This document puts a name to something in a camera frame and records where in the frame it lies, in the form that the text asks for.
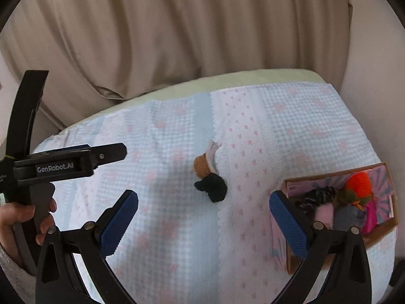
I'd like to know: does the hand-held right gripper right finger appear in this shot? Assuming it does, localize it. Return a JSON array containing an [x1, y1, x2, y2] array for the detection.
[[269, 189, 373, 304]]

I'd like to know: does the beige curtain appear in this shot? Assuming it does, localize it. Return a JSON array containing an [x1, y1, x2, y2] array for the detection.
[[0, 0, 353, 128]]

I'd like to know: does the person's left forearm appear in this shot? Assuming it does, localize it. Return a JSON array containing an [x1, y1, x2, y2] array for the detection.
[[0, 244, 36, 293]]

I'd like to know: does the pink zip pouch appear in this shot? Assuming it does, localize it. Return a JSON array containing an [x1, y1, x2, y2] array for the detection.
[[361, 200, 379, 235]]

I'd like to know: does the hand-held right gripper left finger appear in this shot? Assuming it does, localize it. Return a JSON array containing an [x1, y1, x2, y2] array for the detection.
[[35, 189, 139, 304]]

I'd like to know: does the person's left hand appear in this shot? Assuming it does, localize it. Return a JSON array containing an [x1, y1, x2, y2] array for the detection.
[[0, 196, 58, 251]]

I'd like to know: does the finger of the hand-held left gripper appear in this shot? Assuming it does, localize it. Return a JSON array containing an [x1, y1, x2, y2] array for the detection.
[[90, 143, 128, 169], [30, 145, 93, 158]]

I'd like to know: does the light green mattress sheet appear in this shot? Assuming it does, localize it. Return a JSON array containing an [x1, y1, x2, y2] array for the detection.
[[58, 68, 327, 134]]

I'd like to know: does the orange plush ball toy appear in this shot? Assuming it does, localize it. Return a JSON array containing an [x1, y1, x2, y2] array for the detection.
[[344, 171, 373, 204]]

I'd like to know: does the black sock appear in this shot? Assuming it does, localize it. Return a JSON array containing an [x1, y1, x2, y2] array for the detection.
[[194, 174, 229, 204]]

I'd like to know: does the pale pink printed cloth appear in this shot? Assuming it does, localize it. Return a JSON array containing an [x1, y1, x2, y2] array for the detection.
[[316, 205, 335, 229]]

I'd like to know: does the printed cardboard box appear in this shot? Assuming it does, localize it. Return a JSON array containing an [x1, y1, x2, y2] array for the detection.
[[271, 162, 398, 275]]

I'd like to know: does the black patterned cloth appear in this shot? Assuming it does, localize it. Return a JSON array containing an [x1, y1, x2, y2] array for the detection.
[[295, 186, 336, 213]]

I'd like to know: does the blue pink checked blanket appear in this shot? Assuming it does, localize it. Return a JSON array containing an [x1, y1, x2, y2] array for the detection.
[[32, 82, 400, 304]]

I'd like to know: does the brown and white sock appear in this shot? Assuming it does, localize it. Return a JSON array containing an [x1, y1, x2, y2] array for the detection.
[[194, 141, 222, 178]]

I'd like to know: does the grey sock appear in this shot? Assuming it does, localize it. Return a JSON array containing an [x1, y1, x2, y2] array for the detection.
[[333, 203, 365, 232]]

